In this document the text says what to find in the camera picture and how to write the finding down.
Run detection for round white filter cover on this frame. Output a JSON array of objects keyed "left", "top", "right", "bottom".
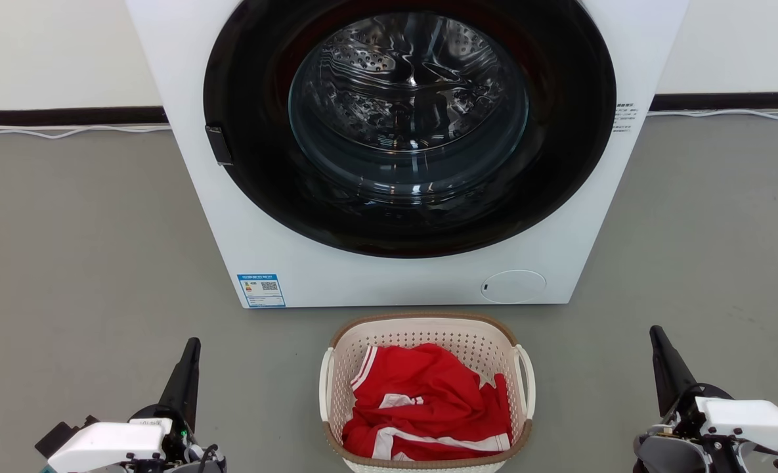
[{"left": 481, "top": 269, "right": 547, "bottom": 304}]

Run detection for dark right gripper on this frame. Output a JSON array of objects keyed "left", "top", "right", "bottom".
[{"left": 633, "top": 325, "right": 760, "bottom": 473}]

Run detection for small printed text sticker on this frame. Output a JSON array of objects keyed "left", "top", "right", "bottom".
[{"left": 612, "top": 102, "right": 640, "bottom": 135}]

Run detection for thin black left gripper cable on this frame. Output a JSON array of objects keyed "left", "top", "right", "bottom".
[{"left": 195, "top": 443, "right": 222, "bottom": 473}]

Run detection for red white-striped garment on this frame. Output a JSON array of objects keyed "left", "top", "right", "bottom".
[{"left": 341, "top": 343, "right": 514, "bottom": 462}]

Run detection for white floor cable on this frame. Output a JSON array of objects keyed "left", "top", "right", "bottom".
[
  {"left": 0, "top": 123, "right": 171, "bottom": 140},
  {"left": 647, "top": 108, "right": 778, "bottom": 122}
]

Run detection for blue energy label sticker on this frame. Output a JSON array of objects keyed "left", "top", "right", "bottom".
[{"left": 237, "top": 273, "right": 286, "bottom": 308}]

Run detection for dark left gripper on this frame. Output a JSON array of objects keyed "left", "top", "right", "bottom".
[{"left": 123, "top": 337, "right": 227, "bottom": 473}]

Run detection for dark wall baseboard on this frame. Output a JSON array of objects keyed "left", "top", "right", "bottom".
[
  {"left": 649, "top": 92, "right": 778, "bottom": 111},
  {"left": 0, "top": 106, "right": 168, "bottom": 127}
]

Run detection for black round washer door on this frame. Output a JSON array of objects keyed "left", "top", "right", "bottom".
[{"left": 203, "top": 0, "right": 617, "bottom": 259}]

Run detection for white perforated laundry basket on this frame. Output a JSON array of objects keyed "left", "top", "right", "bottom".
[{"left": 318, "top": 312, "right": 536, "bottom": 473}]

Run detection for white front-load washing machine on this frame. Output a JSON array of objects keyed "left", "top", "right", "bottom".
[{"left": 125, "top": 0, "right": 689, "bottom": 309}]

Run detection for steel washer drum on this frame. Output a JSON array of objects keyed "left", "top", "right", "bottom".
[{"left": 288, "top": 12, "right": 529, "bottom": 192}]

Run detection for black door latch handle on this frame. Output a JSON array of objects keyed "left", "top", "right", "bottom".
[{"left": 205, "top": 125, "right": 234, "bottom": 166}]

